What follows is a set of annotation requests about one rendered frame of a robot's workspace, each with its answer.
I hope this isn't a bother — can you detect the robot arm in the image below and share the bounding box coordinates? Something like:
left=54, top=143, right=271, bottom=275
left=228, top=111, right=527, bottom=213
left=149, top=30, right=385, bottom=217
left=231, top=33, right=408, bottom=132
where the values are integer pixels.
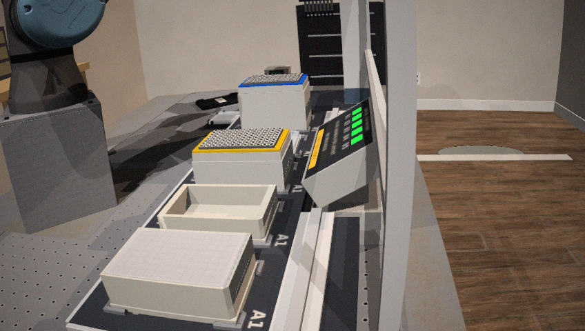
left=1, top=0, right=109, bottom=114

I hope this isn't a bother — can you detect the beige open rectangular reservoir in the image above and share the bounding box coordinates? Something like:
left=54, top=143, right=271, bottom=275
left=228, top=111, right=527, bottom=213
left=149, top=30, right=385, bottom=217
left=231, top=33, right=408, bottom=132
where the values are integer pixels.
left=157, top=184, right=280, bottom=242

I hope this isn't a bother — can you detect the grey tip rack with blue rim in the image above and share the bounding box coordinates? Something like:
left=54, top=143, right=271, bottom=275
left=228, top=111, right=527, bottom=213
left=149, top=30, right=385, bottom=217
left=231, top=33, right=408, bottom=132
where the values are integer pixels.
left=237, top=73, right=312, bottom=131

